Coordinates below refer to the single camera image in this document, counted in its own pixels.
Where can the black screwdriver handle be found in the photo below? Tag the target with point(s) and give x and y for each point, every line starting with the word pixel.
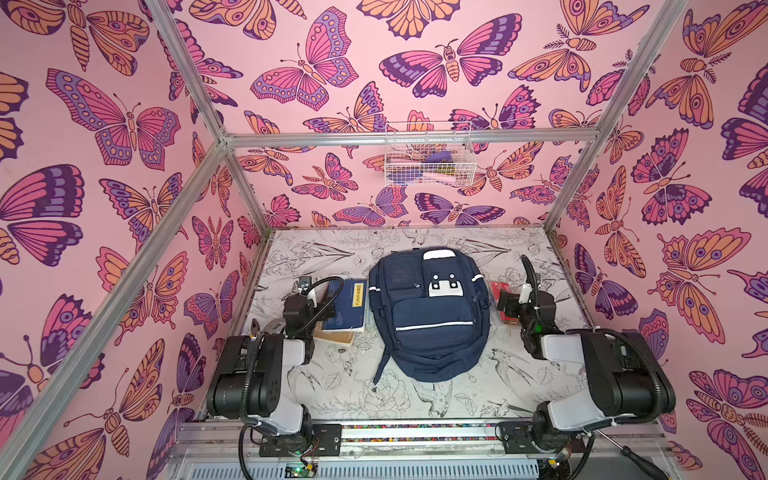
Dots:
pixel 650 469

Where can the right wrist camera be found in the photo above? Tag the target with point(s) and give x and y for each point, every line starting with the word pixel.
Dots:
pixel 525 293

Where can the small green circuit board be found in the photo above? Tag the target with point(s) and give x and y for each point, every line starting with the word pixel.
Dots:
pixel 300 470

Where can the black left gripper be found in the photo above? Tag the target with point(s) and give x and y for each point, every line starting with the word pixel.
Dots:
pixel 300 305

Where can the brown hardcover book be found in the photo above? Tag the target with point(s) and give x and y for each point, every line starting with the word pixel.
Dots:
pixel 338 337

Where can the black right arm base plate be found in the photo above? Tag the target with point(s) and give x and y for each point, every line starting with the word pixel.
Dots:
pixel 516 437

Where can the blue book yellow label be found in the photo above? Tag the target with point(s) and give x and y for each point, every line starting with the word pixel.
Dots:
pixel 349 307

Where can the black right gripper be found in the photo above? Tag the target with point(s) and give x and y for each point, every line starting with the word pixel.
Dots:
pixel 512 303

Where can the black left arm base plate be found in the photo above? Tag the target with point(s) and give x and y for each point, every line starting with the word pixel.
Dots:
pixel 322 440

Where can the red pencil box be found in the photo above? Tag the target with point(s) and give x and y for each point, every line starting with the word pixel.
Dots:
pixel 507 303

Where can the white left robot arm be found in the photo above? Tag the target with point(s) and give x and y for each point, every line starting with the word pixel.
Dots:
pixel 248 379

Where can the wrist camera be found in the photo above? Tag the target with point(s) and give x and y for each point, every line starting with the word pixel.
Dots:
pixel 303 284
pixel 525 293

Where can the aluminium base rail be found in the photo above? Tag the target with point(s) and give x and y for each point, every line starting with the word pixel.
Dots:
pixel 427 449

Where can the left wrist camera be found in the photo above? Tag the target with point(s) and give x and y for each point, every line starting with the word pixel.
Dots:
pixel 303 284

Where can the navy blue student backpack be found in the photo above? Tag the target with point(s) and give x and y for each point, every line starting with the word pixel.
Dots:
pixel 431 307

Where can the white wire wall basket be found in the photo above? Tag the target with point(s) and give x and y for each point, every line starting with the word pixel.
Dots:
pixel 429 157

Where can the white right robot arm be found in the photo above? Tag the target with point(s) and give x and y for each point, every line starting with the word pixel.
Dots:
pixel 625 384

